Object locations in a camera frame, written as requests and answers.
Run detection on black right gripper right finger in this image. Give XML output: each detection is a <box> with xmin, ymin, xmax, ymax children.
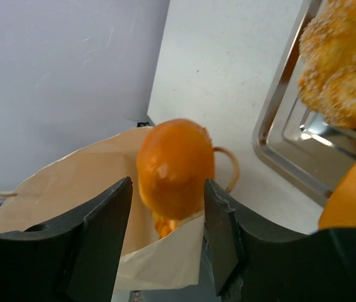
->
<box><xmin>204</xmin><ymin>179</ymin><xmax>356</xmax><ymax>301</ymax></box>

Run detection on sugared flower bun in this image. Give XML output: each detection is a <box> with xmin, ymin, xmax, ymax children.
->
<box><xmin>298</xmin><ymin>1</ymin><xmax>356</xmax><ymax>129</ymax></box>

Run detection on silver metal tray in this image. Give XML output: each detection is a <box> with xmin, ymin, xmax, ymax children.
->
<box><xmin>253</xmin><ymin>1</ymin><xmax>356</xmax><ymax>206</ymax></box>

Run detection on beige paper bag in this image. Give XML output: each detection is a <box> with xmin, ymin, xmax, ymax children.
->
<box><xmin>0</xmin><ymin>127</ymin><xmax>204</xmax><ymax>291</ymax></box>

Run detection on round orange bun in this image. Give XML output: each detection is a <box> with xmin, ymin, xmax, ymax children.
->
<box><xmin>136</xmin><ymin>119</ymin><xmax>214</xmax><ymax>238</ymax></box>

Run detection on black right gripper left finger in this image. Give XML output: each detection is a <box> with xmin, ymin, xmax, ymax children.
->
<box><xmin>0</xmin><ymin>177</ymin><xmax>133</xmax><ymax>301</ymax></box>

